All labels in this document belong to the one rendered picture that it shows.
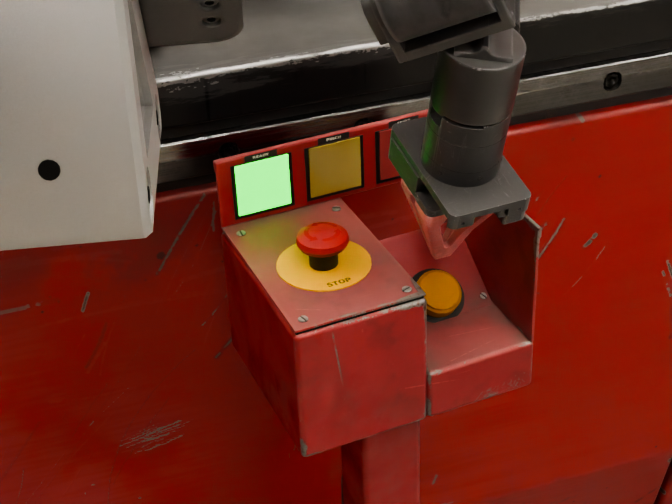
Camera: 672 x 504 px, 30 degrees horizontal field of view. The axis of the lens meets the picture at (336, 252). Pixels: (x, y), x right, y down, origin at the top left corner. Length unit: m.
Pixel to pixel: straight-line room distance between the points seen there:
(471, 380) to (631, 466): 0.54
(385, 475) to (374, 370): 0.17
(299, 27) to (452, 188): 0.28
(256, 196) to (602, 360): 0.51
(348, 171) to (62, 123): 0.69
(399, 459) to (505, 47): 0.40
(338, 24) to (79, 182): 0.78
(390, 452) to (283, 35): 0.37
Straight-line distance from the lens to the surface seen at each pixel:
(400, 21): 0.80
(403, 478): 1.10
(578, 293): 1.30
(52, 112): 0.34
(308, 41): 1.08
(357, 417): 0.95
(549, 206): 1.22
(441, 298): 1.01
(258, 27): 1.11
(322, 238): 0.92
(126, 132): 0.34
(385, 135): 1.02
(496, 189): 0.89
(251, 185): 0.99
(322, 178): 1.01
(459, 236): 0.95
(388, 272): 0.94
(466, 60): 0.82
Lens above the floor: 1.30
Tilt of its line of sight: 33 degrees down
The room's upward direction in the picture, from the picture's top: 3 degrees counter-clockwise
